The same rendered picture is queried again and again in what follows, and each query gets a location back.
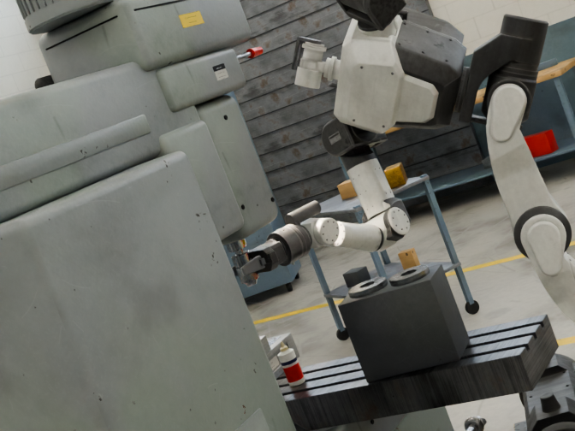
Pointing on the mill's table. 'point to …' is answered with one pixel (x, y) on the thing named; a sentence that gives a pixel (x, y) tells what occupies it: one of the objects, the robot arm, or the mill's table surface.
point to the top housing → (143, 35)
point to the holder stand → (404, 322)
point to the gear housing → (200, 79)
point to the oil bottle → (294, 375)
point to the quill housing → (239, 164)
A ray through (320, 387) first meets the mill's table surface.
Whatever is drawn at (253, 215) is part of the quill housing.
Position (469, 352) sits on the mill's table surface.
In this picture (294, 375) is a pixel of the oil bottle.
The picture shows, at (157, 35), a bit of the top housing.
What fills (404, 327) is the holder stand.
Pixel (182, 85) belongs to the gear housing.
